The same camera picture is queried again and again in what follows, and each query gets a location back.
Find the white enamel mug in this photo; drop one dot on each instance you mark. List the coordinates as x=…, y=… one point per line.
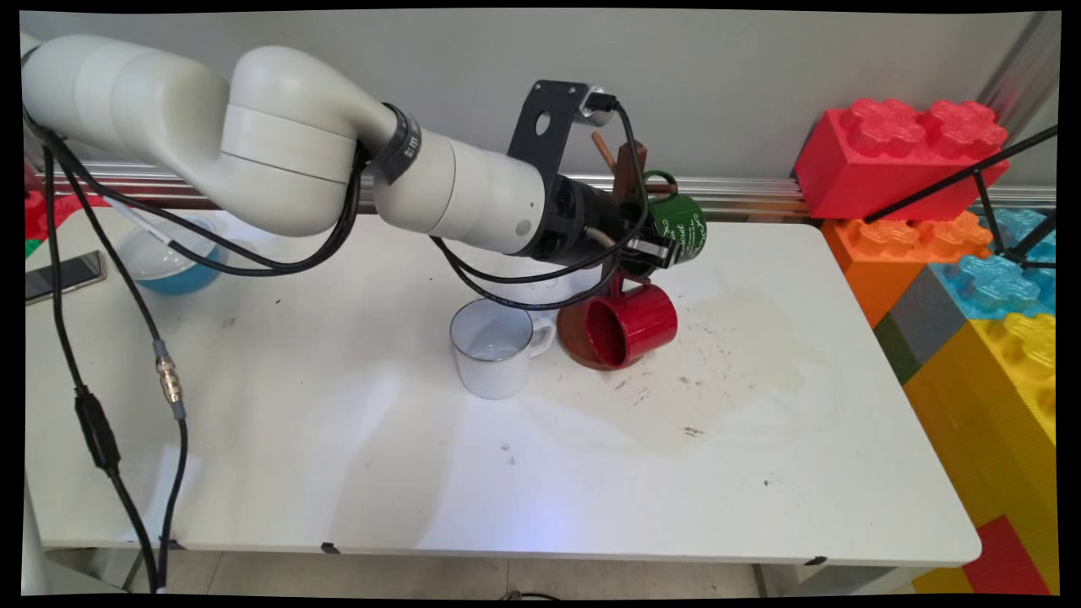
x=494, y=376

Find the blue bowl white inside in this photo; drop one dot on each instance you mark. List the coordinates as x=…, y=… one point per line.
x=181, y=274

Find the slanted aluminium profile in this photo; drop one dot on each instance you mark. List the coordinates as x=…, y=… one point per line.
x=1018, y=72

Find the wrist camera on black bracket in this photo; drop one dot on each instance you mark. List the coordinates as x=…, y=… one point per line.
x=545, y=127

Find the black tripod stand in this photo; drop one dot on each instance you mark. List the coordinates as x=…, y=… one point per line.
x=980, y=181

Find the flat red toy block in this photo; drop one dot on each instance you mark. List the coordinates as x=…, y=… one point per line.
x=42, y=215

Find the big grey toy brick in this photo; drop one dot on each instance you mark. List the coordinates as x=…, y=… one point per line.
x=925, y=325

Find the aluminium wall rail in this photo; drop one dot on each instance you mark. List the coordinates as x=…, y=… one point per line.
x=743, y=194

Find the big orange toy brick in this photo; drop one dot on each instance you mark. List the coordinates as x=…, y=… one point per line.
x=878, y=270

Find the big light blue toy brick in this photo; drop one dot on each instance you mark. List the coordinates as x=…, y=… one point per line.
x=988, y=287

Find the small red toy brick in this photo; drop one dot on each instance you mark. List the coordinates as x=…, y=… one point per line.
x=1005, y=561

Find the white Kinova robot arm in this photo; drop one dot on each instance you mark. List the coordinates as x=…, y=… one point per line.
x=279, y=143

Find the brown wooden mug tree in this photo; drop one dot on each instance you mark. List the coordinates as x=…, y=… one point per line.
x=571, y=333

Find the green enamel mug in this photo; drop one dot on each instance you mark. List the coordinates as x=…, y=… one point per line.
x=686, y=224

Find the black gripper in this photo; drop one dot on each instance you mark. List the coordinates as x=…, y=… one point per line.
x=578, y=224

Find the big red toy brick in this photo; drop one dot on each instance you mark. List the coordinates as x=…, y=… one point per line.
x=878, y=173

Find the red enamel mug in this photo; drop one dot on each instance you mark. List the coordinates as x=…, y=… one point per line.
x=646, y=325

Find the big yellow toy brick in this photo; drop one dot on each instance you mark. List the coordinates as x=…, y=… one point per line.
x=988, y=422

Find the black smartphone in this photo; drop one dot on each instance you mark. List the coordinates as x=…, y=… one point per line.
x=63, y=274

